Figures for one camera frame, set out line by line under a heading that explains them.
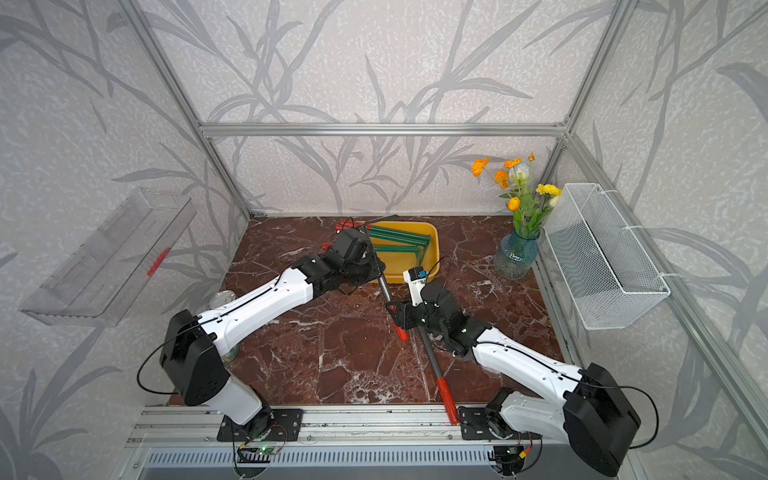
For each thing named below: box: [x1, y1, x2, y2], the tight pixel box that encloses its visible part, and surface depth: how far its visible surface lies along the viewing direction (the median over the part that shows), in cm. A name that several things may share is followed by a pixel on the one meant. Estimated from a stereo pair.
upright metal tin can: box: [209, 290, 236, 310], surface depth 93 cm
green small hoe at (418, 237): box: [368, 225, 431, 246], surface depth 110 cm
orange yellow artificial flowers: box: [471, 152, 563, 240], surface depth 90 cm
